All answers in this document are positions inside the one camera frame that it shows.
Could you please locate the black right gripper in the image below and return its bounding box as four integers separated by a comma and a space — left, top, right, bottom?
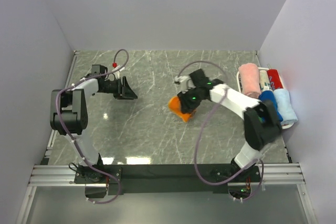
177, 87, 203, 114

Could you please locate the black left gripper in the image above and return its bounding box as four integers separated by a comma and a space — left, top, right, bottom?
100, 76, 138, 100

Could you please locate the grey orange giraffe towel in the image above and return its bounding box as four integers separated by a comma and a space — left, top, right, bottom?
168, 96, 196, 122

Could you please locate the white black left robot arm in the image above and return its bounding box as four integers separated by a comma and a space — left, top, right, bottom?
50, 65, 138, 183

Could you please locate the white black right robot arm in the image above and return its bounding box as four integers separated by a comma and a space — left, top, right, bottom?
169, 69, 282, 182

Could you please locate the pink rolled towel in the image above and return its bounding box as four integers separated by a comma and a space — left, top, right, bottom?
238, 63, 261, 99

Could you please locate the cream patterned rolled towel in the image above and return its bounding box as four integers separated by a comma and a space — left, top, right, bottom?
259, 70, 271, 92

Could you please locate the dark blue rolled towel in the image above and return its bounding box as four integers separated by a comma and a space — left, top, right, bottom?
258, 90, 283, 122

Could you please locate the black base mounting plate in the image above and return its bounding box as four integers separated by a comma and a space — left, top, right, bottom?
68, 163, 265, 201

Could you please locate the red rolled towel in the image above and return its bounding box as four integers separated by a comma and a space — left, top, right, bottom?
267, 69, 284, 91

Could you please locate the light blue rolled towel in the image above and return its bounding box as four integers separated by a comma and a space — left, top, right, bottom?
274, 89, 298, 126

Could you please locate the white towel basket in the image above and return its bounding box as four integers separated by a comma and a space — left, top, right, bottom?
236, 67, 294, 130

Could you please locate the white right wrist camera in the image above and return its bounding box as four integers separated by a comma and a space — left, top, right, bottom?
174, 76, 195, 93

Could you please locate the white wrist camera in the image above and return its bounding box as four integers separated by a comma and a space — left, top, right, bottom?
112, 62, 125, 79
174, 76, 195, 93

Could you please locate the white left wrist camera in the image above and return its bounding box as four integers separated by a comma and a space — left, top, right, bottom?
112, 62, 125, 79

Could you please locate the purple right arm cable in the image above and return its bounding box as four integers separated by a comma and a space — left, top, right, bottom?
177, 60, 265, 204

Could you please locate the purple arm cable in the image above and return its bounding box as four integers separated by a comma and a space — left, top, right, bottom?
57, 48, 130, 204
177, 60, 265, 204

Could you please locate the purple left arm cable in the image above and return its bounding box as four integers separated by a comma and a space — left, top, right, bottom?
57, 48, 130, 204

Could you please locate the aluminium frame rail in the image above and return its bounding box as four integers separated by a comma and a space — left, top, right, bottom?
16, 163, 318, 223

